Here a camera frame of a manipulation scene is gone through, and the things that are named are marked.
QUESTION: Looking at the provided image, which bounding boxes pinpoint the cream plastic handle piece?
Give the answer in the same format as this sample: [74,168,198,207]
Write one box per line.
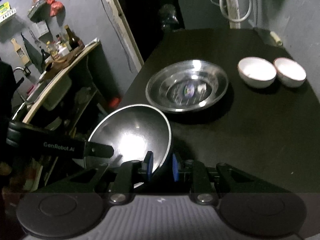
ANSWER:
[270,31,283,47]

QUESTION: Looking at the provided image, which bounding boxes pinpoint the dark hanging cloth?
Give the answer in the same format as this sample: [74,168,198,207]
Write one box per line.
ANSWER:
[21,33,43,74]

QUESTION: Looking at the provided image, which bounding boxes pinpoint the kitchen counter shelf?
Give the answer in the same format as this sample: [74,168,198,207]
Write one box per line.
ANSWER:
[22,38,101,124]

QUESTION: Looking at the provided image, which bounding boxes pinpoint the black plastic bag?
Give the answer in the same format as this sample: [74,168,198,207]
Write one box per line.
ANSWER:
[159,4,180,31]

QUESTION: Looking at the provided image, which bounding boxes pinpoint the wooden cutting board hanging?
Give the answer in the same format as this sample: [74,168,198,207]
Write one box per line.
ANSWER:
[11,38,30,66]

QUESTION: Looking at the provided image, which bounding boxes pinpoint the steel plate with blue sticker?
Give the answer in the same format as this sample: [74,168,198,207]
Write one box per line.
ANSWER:
[145,60,229,113]

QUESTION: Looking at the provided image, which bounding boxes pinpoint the white ceramic bowl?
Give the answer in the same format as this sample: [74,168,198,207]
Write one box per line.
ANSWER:
[237,57,277,88]
[273,57,307,88]

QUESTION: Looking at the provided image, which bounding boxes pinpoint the dark glass bottle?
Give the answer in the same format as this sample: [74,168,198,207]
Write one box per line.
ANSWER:
[65,25,79,50]

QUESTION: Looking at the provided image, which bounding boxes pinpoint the red plastic bag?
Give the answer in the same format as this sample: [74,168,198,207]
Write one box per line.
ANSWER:
[46,0,64,17]

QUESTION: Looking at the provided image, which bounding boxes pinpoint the large steel mixing bowl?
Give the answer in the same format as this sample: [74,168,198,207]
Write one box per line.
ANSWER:
[83,104,172,174]

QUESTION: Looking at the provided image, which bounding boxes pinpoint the white looped hose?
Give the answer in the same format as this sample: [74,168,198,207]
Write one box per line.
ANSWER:
[219,0,253,23]

